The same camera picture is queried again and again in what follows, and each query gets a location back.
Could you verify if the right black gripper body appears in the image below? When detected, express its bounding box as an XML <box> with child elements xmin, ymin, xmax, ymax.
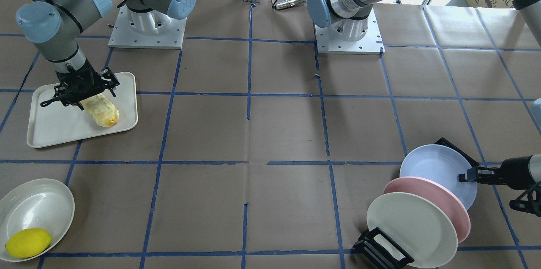
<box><xmin>40</xmin><ymin>59</ymin><xmax>106</xmax><ymax>107</ymax></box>

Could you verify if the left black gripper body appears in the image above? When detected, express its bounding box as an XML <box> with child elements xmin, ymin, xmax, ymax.
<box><xmin>499</xmin><ymin>155</ymin><xmax>541</xmax><ymax>217</ymax></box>

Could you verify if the yellow bread loaf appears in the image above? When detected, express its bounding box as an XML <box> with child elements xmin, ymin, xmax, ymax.
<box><xmin>84</xmin><ymin>93</ymin><xmax>119</xmax><ymax>128</ymax></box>

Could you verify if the blue plate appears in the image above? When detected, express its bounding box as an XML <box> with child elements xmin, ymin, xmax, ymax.
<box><xmin>399</xmin><ymin>144</ymin><xmax>478</xmax><ymax>210</ymax></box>

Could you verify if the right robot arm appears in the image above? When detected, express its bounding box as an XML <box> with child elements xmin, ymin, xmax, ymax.
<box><xmin>16</xmin><ymin>0</ymin><xmax>197</xmax><ymax>110</ymax></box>

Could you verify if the pink plate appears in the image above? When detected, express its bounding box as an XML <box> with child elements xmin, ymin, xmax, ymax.
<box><xmin>383</xmin><ymin>176</ymin><xmax>471</xmax><ymax>243</ymax></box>

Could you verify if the cream plate in rack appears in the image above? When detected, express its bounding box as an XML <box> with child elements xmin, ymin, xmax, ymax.
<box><xmin>366</xmin><ymin>192</ymin><xmax>458</xmax><ymax>268</ymax></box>

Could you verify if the cream round plate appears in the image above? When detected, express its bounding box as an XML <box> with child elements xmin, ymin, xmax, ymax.
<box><xmin>0</xmin><ymin>179</ymin><xmax>75</xmax><ymax>263</ymax></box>

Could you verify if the white rectangular tray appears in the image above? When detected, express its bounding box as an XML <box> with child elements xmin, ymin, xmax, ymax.
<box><xmin>27</xmin><ymin>71</ymin><xmax>138</xmax><ymax>148</ymax></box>

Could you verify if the black dish rack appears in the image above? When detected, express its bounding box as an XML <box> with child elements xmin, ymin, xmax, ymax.
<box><xmin>353</xmin><ymin>138</ymin><xmax>478</xmax><ymax>269</ymax></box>

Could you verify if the yellow lemon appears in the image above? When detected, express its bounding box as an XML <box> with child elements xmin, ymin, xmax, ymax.
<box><xmin>5</xmin><ymin>228</ymin><xmax>52</xmax><ymax>258</ymax></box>

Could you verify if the silver metal cylinder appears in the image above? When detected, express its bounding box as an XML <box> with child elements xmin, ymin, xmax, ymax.
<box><xmin>273</xmin><ymin>0</ymin><xmax>307</xmax><ymax>11</ymax></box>

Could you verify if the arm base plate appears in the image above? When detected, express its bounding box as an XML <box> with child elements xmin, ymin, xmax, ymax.
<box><xmin>314</xmin><ymin>8</ymin><xmax>386</xmax><ymax>55</ymax></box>
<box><xmin>108</xmin><ymin>6</ymin><xmax>187</xmax><ymax>49</ymax></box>

